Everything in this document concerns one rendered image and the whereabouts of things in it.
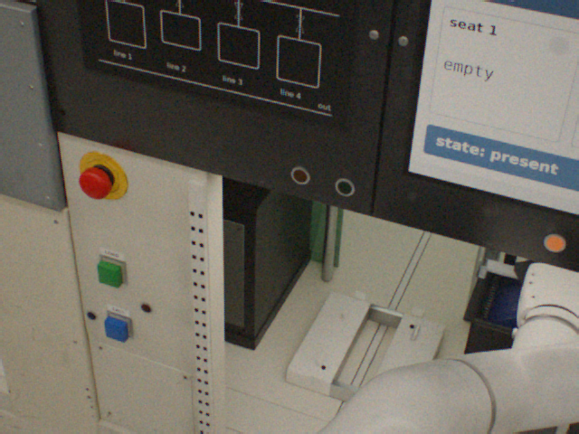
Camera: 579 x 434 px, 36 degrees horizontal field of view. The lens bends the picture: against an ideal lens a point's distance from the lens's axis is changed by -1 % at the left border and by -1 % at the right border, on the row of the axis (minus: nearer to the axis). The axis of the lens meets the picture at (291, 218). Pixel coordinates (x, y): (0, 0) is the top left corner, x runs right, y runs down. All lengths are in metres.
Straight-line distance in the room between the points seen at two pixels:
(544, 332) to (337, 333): 0.51
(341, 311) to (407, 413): 0.84
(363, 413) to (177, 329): 0.51
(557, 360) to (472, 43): 0.35
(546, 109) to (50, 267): 0.71
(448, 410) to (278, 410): 0.71
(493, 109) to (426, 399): 0.28
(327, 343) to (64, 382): 0.43
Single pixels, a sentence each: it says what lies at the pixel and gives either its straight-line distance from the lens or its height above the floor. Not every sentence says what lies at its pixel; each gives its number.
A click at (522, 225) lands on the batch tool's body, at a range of 0.92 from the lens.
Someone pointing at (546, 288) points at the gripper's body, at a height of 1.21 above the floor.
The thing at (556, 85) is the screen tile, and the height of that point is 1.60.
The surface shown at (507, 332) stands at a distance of 1.28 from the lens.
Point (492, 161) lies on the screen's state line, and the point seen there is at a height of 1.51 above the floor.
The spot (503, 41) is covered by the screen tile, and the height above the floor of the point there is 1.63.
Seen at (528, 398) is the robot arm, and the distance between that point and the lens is 0.96.
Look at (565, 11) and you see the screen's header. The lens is 0.81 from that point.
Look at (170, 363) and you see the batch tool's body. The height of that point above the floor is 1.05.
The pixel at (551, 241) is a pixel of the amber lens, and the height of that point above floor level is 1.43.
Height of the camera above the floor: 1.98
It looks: 38 degrees down
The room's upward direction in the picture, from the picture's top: 3 degrees clockwise
